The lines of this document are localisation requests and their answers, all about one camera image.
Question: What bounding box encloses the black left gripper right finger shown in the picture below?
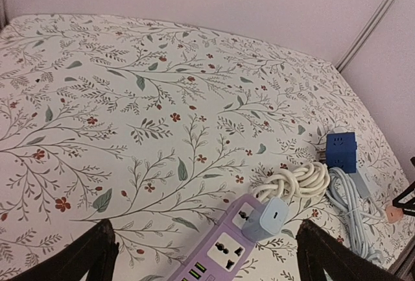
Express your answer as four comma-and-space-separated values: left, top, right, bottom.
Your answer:
296, 219, 399, 280

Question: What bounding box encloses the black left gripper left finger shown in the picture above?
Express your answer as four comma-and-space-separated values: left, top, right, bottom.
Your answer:
12, 219, 119, 281

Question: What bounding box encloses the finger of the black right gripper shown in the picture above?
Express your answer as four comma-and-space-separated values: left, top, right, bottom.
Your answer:
392, 183, 415, 217

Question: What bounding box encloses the pink small charger plug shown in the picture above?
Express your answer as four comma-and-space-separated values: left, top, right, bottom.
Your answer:
385, 206, 403, 224

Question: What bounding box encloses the light blue charger plug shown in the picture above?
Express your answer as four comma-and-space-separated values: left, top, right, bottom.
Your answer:
241, 197, 289, 242

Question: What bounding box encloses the dark blue cube socket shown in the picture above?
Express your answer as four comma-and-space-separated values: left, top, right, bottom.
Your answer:
325, 132, 357, 174

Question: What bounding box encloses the light blue power strip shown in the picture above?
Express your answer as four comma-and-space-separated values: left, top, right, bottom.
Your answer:
329, 127, 370, 199

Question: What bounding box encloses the purple power strip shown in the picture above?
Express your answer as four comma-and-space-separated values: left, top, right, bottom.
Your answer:
169, 194, 265, 281

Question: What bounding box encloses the floral patterned table mat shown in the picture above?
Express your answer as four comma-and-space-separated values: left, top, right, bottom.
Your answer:
1, 14, 408, 280

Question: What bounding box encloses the light blue coiled cable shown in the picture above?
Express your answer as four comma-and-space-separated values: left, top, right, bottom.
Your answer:
326, 167, 386, 265

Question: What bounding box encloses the cream coiled power cable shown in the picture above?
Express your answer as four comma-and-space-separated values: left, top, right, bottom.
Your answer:
248, 161, 331, 204

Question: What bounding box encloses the right aluminium frame post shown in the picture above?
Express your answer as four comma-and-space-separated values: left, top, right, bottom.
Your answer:
335, 0, 396, 73

